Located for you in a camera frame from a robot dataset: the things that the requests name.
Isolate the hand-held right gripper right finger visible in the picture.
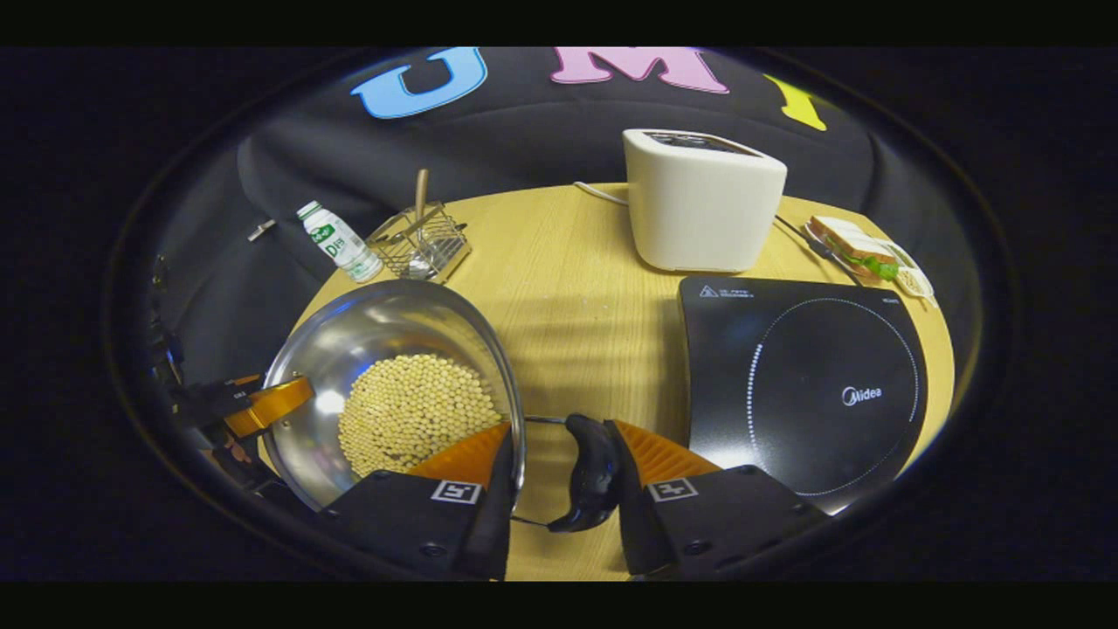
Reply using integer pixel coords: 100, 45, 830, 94
611, 419, 831, 579

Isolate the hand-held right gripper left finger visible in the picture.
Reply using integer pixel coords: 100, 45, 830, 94
323, 422, 516, 582

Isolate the stainless steel pot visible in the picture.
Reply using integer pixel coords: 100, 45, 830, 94
260, 280, 623, 534

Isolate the black induction cooktop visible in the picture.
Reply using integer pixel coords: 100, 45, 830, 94
677, 276, 929, 516

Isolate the pile of soybeans in pot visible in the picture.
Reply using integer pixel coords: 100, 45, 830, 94
338, 354, 503, 479

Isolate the white drink bottle green label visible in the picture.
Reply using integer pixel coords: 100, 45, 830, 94
295, 201, 383, 284

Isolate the white toaster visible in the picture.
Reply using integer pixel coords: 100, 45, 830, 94
622, 128, 789, 273

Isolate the white sandwich plate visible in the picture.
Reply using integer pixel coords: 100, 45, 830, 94
804, 223, 914, 289

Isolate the sandwich with lettuce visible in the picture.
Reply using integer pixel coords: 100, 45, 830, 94
808, 216, 901, 282

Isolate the black backdrop cloth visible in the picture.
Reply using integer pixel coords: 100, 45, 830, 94
153, 48, 983, 411

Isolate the metal wire basket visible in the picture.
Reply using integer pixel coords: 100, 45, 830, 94
367, 203, 473, 285

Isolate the white toaster cable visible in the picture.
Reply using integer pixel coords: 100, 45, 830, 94
572, 181, 630, 208

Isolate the black power cable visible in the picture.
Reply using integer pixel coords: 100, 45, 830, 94
773, 214, 861, 285

